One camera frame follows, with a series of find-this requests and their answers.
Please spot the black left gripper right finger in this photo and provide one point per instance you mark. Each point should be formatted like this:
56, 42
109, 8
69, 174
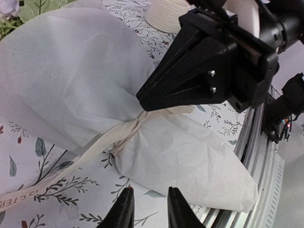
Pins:
180, 214

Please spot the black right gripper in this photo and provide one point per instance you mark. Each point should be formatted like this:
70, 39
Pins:
231, 54

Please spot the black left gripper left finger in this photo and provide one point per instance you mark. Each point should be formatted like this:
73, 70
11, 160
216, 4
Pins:
121, 214

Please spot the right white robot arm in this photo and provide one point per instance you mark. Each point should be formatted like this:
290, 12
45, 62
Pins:
226, 50

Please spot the cream white mug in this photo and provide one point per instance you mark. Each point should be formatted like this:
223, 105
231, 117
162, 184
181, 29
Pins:
164, 15

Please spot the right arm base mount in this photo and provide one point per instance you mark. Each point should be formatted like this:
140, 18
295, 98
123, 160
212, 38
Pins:
281, 112

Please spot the aluminium front rail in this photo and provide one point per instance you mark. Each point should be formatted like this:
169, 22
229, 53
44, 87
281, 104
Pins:
259, 155

